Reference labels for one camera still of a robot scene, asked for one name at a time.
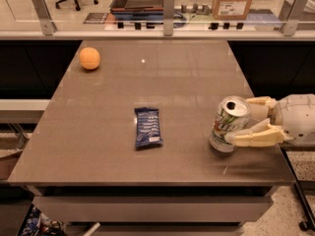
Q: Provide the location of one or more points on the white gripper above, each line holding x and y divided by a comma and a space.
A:
295, 116

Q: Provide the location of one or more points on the green white 7up can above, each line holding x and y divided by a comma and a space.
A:
233, 114

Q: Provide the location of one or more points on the blue snack bar wrapper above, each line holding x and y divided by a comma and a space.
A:
147, 130

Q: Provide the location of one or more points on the brown cardboard box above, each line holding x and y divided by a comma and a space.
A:
230, 9

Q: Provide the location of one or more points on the grey open tray bin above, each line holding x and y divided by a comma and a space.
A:
139, 0

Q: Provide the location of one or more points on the orange fruit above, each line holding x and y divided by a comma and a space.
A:
89, 58

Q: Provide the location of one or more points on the white drawer front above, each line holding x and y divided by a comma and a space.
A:
154, 209

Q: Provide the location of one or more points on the glass barrier panel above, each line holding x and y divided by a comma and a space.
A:
20, 15

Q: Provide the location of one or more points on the right metal glass bracket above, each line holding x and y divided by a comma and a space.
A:
290, 15

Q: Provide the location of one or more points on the metal glass bracket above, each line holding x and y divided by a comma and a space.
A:
47, 25
290, 15
168, 14

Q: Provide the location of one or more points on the middle metal glass bracket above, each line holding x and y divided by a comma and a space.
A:
168, 14

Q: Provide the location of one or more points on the left metal glass bracket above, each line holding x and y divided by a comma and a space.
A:
47, 25

